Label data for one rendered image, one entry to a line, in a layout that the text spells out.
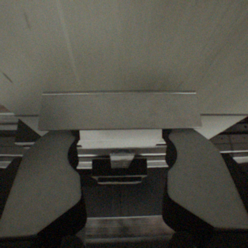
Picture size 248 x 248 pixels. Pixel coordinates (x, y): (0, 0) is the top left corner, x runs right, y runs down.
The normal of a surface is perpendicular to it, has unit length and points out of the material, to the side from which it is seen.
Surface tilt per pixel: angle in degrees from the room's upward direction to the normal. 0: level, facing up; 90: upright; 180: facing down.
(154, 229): 90
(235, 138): 90
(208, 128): 0
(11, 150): 90
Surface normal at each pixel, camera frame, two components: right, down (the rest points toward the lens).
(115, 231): 0.05, -0.34
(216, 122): 0.03, 0.94
